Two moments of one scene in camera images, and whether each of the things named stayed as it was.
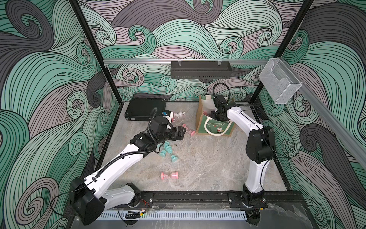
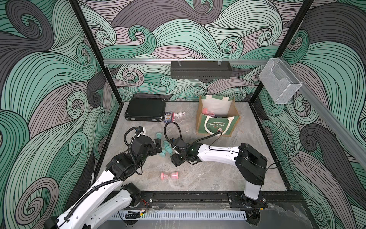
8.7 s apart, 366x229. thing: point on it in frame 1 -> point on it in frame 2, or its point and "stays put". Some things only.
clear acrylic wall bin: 280,82 stays put
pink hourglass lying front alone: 173,175 stays put
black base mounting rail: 218,199 stays put
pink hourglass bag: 192,132 -> 205,110
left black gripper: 178,134 -> 153,150
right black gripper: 212,114 -> 174,159
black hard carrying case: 139,109 stays put
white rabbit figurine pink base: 179,114 stays put
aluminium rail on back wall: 136,61 stays put
